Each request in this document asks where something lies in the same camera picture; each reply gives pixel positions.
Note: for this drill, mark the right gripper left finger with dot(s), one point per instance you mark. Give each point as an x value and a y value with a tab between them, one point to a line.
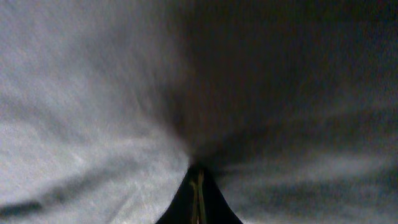
180	210

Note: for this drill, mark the navy blue shorts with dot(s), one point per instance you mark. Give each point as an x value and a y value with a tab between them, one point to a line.
291	106

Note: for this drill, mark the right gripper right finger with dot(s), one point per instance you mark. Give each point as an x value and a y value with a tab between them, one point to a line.
213	208

